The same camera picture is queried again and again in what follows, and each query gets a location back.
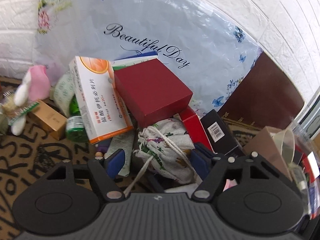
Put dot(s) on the floral drawstring cloth pouch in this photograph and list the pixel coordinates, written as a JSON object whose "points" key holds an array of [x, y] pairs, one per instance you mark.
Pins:
{"points": [[165, 149]]}

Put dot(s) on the green patterned tape roll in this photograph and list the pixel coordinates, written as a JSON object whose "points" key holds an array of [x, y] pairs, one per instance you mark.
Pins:
{"points": [[63, 93]]}

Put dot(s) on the letter pattern table mat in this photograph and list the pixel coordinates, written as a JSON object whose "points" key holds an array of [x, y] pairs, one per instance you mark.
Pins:
{"points": [[25, 158]]}

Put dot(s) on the dark red square box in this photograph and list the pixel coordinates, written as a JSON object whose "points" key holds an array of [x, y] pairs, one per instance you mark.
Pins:
{"points": [[151, 91]]}

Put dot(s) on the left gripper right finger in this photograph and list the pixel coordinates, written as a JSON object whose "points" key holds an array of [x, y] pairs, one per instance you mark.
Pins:
{"points": [[211, 168]]}

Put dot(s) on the tan cardboard sorting box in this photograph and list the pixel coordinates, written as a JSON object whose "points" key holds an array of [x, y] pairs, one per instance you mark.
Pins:
{"points": [[264, 145]]}

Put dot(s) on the gold rectangular box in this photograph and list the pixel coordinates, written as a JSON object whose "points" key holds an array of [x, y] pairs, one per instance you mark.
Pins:
{"points": [[49, 120]]}

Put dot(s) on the green glass bottle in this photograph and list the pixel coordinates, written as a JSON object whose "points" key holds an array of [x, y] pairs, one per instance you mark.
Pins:
{"points": [[75, 130]]}

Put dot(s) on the floral plastic bag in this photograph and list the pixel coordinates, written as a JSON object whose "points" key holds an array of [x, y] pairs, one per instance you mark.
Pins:
{"points": [[208, 51]]}

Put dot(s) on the pink white plush toy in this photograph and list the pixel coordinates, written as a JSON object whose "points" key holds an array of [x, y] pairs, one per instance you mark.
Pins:
{"points": [[35, 86]]}

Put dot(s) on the black product box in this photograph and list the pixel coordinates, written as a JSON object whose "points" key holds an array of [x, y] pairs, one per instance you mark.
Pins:
{"points": [[220, 137]]}

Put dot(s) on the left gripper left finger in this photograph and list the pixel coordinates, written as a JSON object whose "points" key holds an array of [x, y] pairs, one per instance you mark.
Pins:
{"points": [[102, 174]]}

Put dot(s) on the clear round plastic lid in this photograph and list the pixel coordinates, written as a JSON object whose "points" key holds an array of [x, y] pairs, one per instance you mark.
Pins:
{"points": [[285, 143]]}

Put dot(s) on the orange white medicine box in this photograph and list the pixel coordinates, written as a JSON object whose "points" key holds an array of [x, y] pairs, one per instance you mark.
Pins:
{"points": [[102, 109]]}

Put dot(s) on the red open box lid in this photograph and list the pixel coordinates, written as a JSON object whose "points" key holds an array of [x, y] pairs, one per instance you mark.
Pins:
{"points": [[194, 127]]}

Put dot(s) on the blue white flat box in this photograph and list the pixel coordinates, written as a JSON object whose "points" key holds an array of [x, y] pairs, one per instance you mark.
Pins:
{"points": [[130, 61]]}

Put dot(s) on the dark brown board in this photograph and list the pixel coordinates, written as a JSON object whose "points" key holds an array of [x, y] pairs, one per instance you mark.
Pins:
{"points": [[265, 97]]}

